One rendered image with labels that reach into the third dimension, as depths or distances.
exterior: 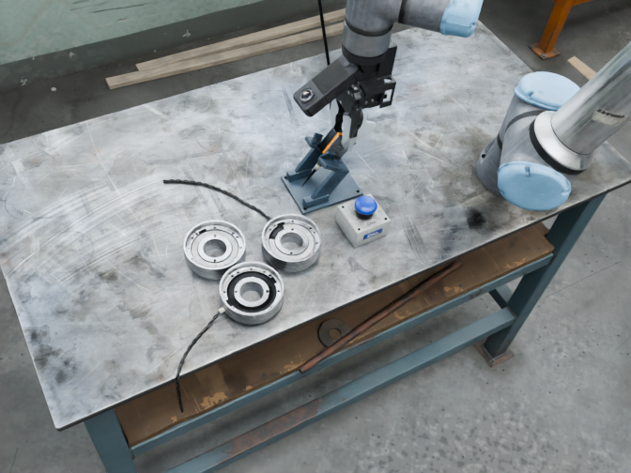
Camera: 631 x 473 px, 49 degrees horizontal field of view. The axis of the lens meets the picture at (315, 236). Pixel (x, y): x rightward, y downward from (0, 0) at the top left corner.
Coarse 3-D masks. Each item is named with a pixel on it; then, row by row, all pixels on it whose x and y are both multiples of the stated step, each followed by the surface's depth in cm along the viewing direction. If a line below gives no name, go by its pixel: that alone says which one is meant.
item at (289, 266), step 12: (288, 216) 122; (300, 216) 122; (264, 228) 120; (288, 228) 122; (312, 228) 122; (264, 240) 120; (276, 240) 120; (288, 240) 123; (300, 240) 122; (264, 252) 119; (288, 252) 118; (300, 252) 119; (312, 252) 119; (276, 264) 118; (288, 264) 116; (300, 264) 117; (312, 264) 119
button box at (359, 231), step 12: (348, 204) 124; (336, 216) 126; (348, 216) 122; (360, 216) 122; (372, 216) 123; (384, 216) 123; (348, 228) 123; (360, 228) 121; (372, 228) 122; (384, 228) 124; (360, 240) 123; (372, 240) 125
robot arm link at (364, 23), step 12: (348, 0) 101; (360, 0) 99; (372, 0) 98; (384, 0) 98; (396, 0) 97; (348, 12) 102; (360, 12) 100; (372, 12) 99; (384, 12) 99; (396, 12) 98; (348, 24) 103; (360, 24) 102; (372, 24) 101; (384, 24) 102
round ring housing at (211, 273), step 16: (208, 224) 120; (224, 224) 120; (192, 240) 118; (208, 240) 119; (224, 240) 119; (240, 240) 119; (208, 256) 117; (224, 256) 117; (240, 256) 116; (208, 272) 114; (224, 272) 115
